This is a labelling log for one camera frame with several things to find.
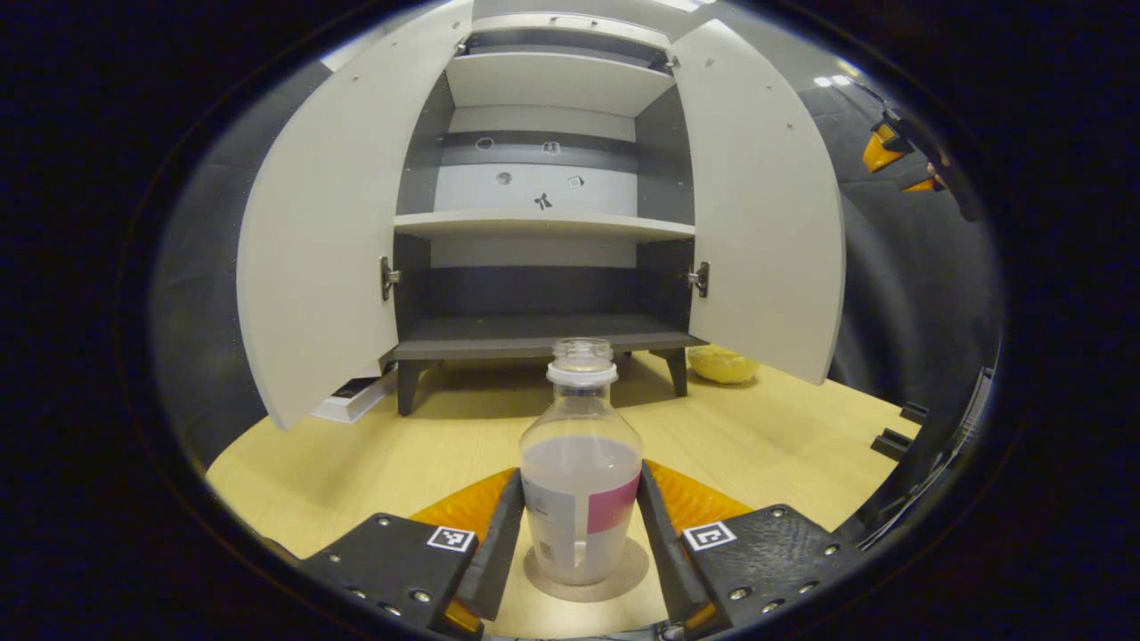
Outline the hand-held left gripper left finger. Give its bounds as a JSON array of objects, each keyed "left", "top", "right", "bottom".
[{"left": 298, "top": 467, "right": 526, "bottom": 637}]

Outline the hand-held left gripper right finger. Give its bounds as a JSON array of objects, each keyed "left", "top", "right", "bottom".
[{"left": 634, "top": 460, "right": 865, "bottom": 637}]

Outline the round brown coaster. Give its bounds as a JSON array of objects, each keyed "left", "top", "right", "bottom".
[{"left": 523, "top": 537, "right": 651, "bottom": 604}]

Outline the clear plastic bottle pink label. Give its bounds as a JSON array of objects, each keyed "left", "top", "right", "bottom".
[{"left": 519, "top": 338, "right": 644, "bottom": 587}]

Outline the grey cabinet door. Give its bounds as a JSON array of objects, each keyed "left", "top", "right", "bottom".
[
  {"left": 670, "top": 20, "right": 847, "bottom": 385},
  {"left": 236, "top": 0, "right": 475, "bottom": 431}
]

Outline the grey cabinet with shelves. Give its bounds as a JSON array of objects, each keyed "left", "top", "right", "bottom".
[{"left": 381, "top": 12, "right": 709, "bottom": 417}]

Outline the grey cabinet drawer front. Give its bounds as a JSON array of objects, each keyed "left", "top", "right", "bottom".
[{"left": 470, "top": 12, "right": 673, "bottom": 50}]

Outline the black backdrop cloth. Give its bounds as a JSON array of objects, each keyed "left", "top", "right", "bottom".
[{"left": 147, "top": 62, "right": 1007, "bottom": 464}]

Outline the yellow soft toy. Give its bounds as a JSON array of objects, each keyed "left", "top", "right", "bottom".
[{"left": 688, "top": 345, "right": 762, "bottom": 385}]

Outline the white flat box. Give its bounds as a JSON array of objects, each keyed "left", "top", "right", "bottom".
[{"left": 312, "top": 372, "right": 397, "bottom": 424}]

